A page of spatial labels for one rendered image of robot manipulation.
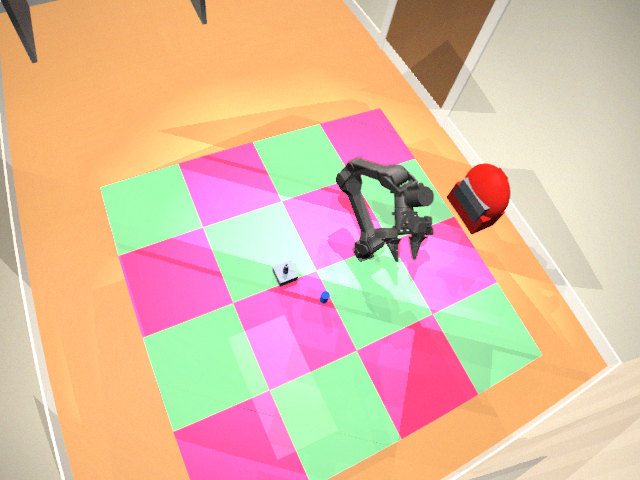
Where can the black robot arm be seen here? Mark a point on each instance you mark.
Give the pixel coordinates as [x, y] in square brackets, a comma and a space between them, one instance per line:
[407, 195]

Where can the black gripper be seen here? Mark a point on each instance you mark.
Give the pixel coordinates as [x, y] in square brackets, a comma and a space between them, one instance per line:
[391, 235]

